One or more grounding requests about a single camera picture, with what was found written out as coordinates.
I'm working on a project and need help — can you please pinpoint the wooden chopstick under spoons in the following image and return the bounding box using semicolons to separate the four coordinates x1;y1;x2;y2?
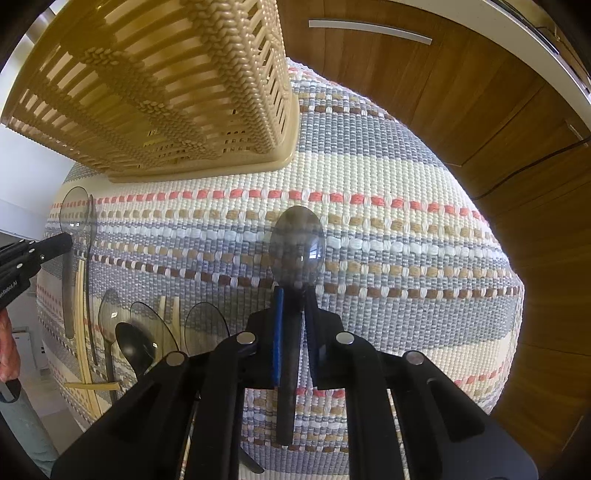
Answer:
157;295;180;352

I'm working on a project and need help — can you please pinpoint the clear smoky plastic spoon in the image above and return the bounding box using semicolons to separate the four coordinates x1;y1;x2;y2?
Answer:
130;302;178;363

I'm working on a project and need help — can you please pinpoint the dark smoky plastic spoon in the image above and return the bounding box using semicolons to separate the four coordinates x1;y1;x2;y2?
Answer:
269;205;325;446

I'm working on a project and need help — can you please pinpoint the long clear plastic spoon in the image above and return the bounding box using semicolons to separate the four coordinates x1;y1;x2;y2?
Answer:
58;186;95;340

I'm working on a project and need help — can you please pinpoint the wooden chopstick pair left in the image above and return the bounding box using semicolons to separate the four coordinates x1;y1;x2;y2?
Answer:
74;259;102;420

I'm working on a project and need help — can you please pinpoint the tan plastic woven basket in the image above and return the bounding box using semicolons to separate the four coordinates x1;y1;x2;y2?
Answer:
2;0;300;182

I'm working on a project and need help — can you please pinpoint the striped woven table mat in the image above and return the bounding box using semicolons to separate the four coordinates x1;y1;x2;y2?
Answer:
35;57;525;480

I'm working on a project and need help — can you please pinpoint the black plastic spoon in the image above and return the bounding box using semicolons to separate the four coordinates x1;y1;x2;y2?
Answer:
115;322;155;379

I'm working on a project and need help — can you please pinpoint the clear plastic spoon left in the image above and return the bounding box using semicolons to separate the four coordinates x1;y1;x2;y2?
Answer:
98;289;120;383

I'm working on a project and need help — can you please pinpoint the light green sleeve forearm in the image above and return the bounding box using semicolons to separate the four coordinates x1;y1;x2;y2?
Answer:
1;380;58;478

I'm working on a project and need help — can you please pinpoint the person's left hand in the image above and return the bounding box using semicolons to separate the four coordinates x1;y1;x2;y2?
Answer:
0;309;21;382

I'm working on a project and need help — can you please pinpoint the clear plastic spoon right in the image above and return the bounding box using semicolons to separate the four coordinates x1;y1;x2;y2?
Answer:
183;302;229;356

